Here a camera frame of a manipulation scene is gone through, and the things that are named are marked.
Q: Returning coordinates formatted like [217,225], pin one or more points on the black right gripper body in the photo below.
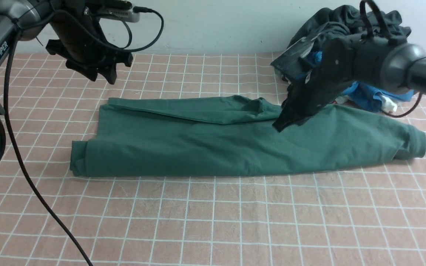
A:
[325,81]

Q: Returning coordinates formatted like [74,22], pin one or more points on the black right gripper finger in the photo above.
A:
[290,116]

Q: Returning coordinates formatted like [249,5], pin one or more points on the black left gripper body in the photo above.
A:
[81,37]

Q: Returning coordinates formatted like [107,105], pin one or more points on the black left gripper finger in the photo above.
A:
[109,72]

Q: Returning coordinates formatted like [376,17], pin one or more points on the green long-sleeve top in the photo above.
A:
[234,136]

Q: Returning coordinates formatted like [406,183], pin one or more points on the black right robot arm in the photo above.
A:
[390,64]

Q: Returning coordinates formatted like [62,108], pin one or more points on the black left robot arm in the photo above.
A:
[21,20]

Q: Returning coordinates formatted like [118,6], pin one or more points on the blue crumpled garment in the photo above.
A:
[360,88]

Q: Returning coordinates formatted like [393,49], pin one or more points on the dark grey crumpled garment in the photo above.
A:
[343,21]

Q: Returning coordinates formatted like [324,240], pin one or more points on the pink checked tablecloth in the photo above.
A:
[373,216]

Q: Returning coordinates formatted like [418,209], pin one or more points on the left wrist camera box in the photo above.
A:
[113,10]

